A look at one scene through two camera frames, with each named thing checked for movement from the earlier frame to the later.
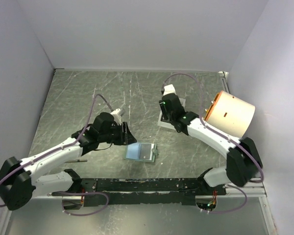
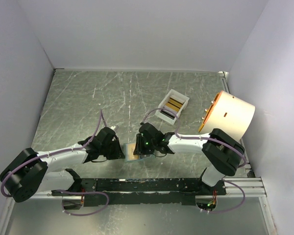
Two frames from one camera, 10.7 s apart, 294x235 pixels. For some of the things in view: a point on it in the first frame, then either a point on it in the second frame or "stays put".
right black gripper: [163, 110] -> [139, 150]
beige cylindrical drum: [231, 113] stays put
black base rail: [147, 191] stays put
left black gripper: [124, 139] -> [118, 153]
